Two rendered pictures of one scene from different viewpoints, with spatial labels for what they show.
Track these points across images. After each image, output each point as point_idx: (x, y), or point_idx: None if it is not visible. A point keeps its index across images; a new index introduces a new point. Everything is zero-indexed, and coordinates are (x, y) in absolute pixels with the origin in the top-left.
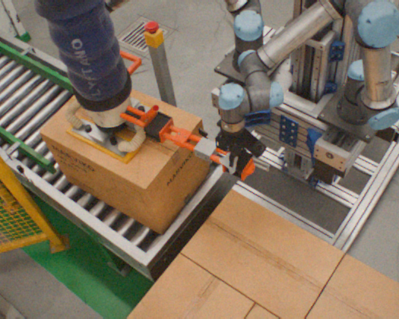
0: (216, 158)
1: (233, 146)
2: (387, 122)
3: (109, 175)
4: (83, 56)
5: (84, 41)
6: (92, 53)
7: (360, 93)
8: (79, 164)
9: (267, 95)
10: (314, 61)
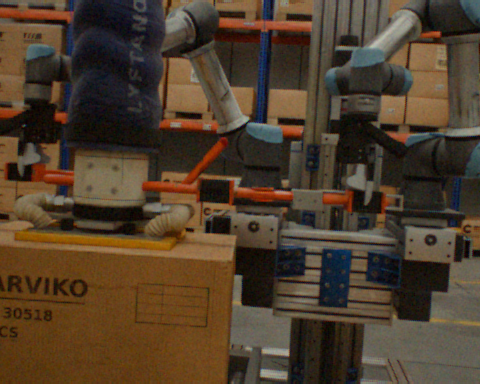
0: (333, 195)
1: (371, 144)
2: None
3: (131, 280)
4: (141, 28)
5: (149, 5)
6: (154, 29)
7: (440, 146)
8: (39, 298)
9: (400, 67)
10: (347, 172)
